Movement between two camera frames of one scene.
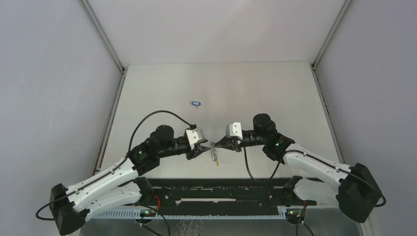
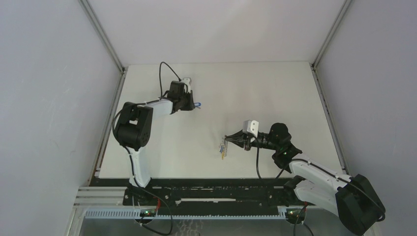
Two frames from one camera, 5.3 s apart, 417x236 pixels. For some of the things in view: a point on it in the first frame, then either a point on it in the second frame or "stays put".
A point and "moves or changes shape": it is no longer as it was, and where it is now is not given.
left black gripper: [198, 149] → [191, 105]
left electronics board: [147, 212] stays put
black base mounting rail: [221, 192] stays put
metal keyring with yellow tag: [213, 153] moves or changes shape
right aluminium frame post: [344, 6] stays put
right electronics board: [293, 215] stays put
